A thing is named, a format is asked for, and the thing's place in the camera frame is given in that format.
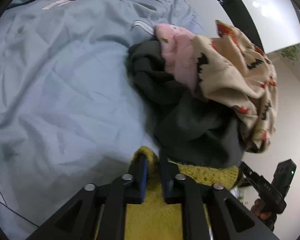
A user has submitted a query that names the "olive green knitted sweater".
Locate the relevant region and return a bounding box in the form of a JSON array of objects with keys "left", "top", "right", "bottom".
[{"left": 123, "top": 146, "right": 239, "bottom": 239}]

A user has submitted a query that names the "dark grey garment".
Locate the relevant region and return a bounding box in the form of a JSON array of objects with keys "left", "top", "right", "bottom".
[{"left": 127, "top": 40, "right": 244, "bottom": 168}]

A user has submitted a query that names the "pink fluffy garment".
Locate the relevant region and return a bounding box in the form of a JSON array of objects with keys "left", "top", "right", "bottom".
[{"left": 155, "top": 23, "right": 198, "bottom": 92}]

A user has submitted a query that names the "beige patterned garment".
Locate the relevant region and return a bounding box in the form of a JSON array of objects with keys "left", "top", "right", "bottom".
[{"left": 192, "top": 20, "right": 278, "bottom": 153}]

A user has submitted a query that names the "light blue floral duvet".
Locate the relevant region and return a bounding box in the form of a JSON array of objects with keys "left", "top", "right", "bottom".
[{"left": 0, "top": 0, "right": 204, "bottom": 239}]

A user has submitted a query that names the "person's right hand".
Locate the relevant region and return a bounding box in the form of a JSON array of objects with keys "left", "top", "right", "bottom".
[{"left": 250, "top": 199, "right": 272, "bottom": 222}]

